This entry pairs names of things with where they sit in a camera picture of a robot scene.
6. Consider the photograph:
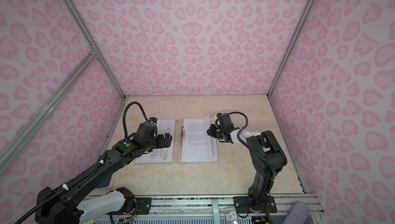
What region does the technical drawing paper sheet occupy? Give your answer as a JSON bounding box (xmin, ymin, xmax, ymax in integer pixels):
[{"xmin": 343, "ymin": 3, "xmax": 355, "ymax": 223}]
[{"xmin": 135, "ymin": 119, "xmax": 175, "ymax": 164}]

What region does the printed text sheet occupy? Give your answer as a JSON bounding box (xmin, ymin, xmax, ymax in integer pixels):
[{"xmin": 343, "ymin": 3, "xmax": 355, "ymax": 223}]
[{"xmin": 181, "ymin": 115, "xmax": 219, "ymax": 163}]

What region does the translucent beige file folder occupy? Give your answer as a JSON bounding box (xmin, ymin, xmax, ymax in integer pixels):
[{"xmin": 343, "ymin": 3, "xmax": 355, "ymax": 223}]
[{"xmin": 134, "ymin": 118, "xmax": 220, "ymax": 165}]

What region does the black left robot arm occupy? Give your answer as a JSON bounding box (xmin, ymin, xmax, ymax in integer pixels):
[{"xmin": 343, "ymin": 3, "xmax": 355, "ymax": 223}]
[{"xmin": 35, "ymin": 122, "xmax": 173, "ymax": 224}]

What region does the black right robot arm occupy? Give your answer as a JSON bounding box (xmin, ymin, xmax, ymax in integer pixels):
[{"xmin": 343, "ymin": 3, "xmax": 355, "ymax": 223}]
[{"xmin": 207, "ymin": 124, "xmax": 288, "ymax": 214}]

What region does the metal folder clip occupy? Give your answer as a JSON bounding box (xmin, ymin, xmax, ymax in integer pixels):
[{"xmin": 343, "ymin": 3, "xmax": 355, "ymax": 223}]
[{"xmin": 181, "ymin": 126, "xmax": 185, "ymax": 144}]

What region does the blue booklet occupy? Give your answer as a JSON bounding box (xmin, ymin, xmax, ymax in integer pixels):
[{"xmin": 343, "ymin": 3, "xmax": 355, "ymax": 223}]
[{"xmin": 96, "ymin": 175, "xmax": 112, "ymax": 189}]

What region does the small labelled plastic bag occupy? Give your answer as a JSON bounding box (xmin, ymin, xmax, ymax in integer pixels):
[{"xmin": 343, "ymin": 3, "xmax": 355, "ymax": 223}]
[{"xmin": 224, "ymin": 207, "xmax": 238, "ymax": 224}]

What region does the grey foam roll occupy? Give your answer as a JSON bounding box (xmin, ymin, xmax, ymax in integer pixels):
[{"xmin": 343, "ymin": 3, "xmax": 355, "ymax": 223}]
[{"xmin": 282, "ymin": 200, "xmax": 310, "ymax": 224}]

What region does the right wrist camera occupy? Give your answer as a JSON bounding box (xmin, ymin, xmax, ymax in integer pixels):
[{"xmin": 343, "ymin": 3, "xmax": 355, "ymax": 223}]
[{"xmin": 215, "ymin": 113, "xmax": 235, "ymax": 129}]

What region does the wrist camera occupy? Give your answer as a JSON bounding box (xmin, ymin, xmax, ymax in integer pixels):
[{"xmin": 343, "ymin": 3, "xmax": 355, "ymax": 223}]
[
  {"xmin": 148, "ymin": 117, "xmax": 158, "ymax": 125},
  {"xmin": 215, "ymin": 113, "xmax": 235, "ymax": 129}
]

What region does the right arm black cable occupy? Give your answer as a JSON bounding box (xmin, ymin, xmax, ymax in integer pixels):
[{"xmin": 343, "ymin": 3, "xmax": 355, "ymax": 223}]
[{"xmin": 228, "ymin": 111, "xmax": 277, "ymax": 181}]

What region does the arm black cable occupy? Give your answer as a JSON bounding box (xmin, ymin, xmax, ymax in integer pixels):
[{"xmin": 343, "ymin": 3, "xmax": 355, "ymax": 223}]
[
  {"xmin": 122, "ymin": 101, "xmax": 149, "ymax": 138},
  {"xmin": 228, "ymin": 111, "xmax": 277, "ymax": 181}
]

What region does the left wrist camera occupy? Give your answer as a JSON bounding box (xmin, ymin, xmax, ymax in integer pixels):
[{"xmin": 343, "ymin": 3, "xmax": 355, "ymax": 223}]
[{"xmin": 148, "ymin": 117, "xmax": 158, "ymax": 125}]

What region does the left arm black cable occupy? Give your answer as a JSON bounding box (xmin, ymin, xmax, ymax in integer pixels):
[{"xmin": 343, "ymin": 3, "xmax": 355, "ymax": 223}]
[{"xmin": 122, "ymin": 101, "xmax": 149, "ymax": 138}]

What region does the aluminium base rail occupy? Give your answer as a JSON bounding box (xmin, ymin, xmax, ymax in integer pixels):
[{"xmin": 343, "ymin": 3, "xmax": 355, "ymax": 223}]
[{"xmin": 57, "ymin": 193, "xmax": 329, "ymax": 224}]

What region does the right corner aluminium post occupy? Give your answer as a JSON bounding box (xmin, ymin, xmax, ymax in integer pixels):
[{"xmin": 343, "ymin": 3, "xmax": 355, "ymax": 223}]
[{"xmin": 267, "ymin": 0, "xmax": 318, "ymax": 100}]

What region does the corner aluminium post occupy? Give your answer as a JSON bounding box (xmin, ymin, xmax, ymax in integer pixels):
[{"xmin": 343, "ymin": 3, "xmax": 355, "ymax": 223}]
[
  {"xmin": 61, "ymin": 0, "xmax": 126, "ymax": 100},
  {"xmin": 267, "ymin": 0, "xmax": 318, "ymax": 100}
]

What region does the diagonal aluminium frame bar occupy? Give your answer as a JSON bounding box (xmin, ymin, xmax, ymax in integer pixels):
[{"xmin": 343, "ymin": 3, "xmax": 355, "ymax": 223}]
[{"xmin": 1, "ymin": 50, "xmax": 97, "ymax": 175}]

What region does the left corner aluminium post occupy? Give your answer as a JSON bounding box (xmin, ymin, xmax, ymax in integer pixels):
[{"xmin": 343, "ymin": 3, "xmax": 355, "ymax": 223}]
[{"xmin": 61, "ymin": 0, "xmax": 126, "ymax": 100}]

